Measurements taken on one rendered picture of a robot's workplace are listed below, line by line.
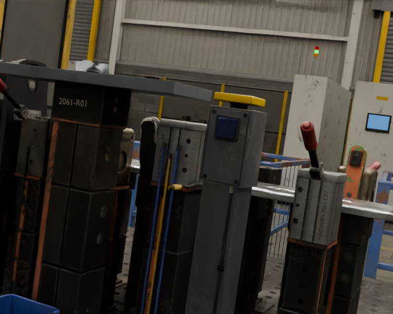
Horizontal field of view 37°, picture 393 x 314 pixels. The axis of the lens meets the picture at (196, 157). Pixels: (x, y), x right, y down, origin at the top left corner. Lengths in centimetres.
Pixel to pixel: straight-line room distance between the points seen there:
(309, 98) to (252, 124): 824
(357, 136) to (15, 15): 582
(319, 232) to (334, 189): 7
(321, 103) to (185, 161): 803
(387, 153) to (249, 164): 815
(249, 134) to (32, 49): 393
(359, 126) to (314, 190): 803
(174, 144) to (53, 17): 391
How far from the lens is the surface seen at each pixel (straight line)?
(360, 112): 900
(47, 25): 484
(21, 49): 458
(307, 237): 98
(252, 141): 85
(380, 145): 897
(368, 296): 172
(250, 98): 84
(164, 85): 85
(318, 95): 905
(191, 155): 104
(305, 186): 97
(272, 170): 135
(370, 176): 130
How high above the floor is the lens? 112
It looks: 4 degrees down
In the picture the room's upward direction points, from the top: 8 degrees clockwise
